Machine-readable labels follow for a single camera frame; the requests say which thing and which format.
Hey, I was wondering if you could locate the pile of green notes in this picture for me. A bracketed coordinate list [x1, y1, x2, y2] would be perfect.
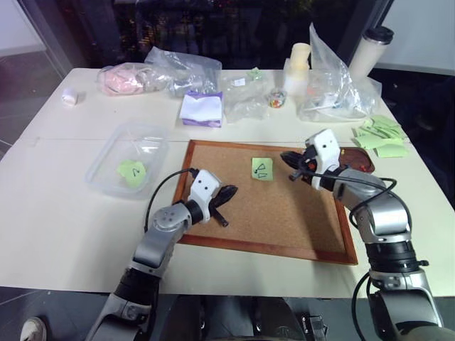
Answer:
[350, 114, 410, 159]

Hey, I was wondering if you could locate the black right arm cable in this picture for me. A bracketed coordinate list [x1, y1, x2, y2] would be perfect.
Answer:
[312, 169, 398, 230]

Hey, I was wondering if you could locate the small white tape roll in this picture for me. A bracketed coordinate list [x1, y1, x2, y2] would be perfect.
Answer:
[61, 86, 87, 108]

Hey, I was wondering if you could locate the large clear plastic bag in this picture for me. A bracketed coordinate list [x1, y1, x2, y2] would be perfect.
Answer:
[296, 22, 382, 124]

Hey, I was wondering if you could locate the clear bag with grey contents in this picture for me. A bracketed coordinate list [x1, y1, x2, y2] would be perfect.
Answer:
[143, 45, 223, 98]

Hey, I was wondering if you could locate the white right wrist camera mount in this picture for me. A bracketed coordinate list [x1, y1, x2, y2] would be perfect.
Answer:
[304, 129, 342, 190]

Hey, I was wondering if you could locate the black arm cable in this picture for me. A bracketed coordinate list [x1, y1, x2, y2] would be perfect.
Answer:
[143, 167, 200, 232]
[312, 169, 398, 230]

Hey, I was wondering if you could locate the plastic bag with pink contents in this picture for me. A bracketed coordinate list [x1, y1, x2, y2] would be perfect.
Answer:
[96, 63, 151, 97]

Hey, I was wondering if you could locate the flat clear plastic bag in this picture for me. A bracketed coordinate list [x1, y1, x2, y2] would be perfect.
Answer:
[220, 68, 274, 124]

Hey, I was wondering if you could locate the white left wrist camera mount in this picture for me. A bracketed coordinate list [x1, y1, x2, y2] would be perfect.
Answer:
[187, 169, 223, 225]

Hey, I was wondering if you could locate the white tumbler with black lid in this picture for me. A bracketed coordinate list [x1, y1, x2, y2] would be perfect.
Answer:
[347, 26, 395, 80]

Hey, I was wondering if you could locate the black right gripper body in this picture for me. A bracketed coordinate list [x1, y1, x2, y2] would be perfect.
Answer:
[289, 144, 321, 183]

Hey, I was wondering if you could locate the cream white plastic container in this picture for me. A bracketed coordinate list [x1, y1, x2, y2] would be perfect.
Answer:
[282, 42, 312, 98]

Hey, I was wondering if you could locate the brown wooden tray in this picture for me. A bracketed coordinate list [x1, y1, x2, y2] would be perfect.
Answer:
[336, 146, 376, 175]

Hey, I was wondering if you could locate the clear plastic box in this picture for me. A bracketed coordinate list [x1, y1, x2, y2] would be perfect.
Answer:
[84, 121, 171, 200]

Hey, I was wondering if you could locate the crumpled green note with scribble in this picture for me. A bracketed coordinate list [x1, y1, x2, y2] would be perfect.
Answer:
[117, 159, 149, 189]

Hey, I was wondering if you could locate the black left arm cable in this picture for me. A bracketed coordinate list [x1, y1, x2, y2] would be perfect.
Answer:
[143, 167, 200, 232]

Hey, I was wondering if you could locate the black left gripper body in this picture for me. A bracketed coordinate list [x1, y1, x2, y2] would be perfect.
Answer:
[210, 197, 230, 228]

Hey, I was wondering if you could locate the small jar of coloured pushpins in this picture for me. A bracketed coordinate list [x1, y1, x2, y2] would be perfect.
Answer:
[267, 88, 289, 109]

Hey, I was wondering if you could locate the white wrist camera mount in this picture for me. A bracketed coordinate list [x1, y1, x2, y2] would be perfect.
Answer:
[187, 169, 223, 225]
[304, 129, 342, 190]

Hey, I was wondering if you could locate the flat green sticky note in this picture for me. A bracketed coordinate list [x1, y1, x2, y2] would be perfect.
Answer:
[250, 156, 275, 182]

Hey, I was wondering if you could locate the wood framed cork board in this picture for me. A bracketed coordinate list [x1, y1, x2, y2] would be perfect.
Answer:
[173, 139, 359, 266]

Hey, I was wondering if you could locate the purple white tissue pack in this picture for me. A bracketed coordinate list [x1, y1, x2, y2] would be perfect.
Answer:
[178, 90, 225, 129]

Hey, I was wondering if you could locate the white shoe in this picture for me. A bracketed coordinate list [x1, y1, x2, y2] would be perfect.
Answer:
[19, 316, 48, 341]

